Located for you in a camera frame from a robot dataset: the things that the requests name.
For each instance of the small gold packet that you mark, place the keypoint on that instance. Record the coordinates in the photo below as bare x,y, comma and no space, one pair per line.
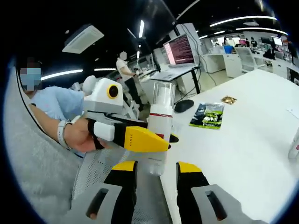
229,100

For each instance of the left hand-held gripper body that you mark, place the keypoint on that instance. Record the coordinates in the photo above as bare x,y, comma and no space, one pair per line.
100,98

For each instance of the person's left hand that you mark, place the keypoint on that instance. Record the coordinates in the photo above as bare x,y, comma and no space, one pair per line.
79,137

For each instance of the large computer monitor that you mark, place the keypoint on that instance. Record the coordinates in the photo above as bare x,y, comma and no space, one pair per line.
180,50

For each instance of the white wristwatch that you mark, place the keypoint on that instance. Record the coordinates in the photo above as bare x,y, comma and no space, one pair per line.
61,133

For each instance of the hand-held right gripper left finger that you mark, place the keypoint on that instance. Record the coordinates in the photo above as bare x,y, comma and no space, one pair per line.
123,186

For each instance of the green and black packet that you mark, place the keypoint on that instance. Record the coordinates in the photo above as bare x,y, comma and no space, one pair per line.
208,115

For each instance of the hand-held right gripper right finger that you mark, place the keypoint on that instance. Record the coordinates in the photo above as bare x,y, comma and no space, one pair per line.
189,186

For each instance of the person's light blue shirt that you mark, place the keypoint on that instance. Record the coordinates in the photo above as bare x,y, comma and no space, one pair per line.
56,100

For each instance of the clear plastic bottle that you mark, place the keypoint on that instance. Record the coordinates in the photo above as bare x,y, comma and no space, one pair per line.
161,121

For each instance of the ceiling air conditioner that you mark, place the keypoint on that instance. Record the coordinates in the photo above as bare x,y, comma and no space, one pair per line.
83,38

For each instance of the black computer mouse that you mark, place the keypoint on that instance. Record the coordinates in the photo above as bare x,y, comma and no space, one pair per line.
184,106

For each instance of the silver skincare bottle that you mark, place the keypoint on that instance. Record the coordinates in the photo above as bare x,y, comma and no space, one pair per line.
294,144

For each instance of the blue storage bin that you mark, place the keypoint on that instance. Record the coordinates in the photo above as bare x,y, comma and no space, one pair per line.
229,49

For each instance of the standing desk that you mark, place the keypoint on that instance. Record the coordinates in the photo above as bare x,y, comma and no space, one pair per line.
172,73

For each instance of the white mesh office chair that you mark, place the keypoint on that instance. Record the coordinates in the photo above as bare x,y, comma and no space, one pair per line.
246,59

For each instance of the small background monitor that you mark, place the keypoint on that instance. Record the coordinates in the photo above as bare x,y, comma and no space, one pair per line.
277,41

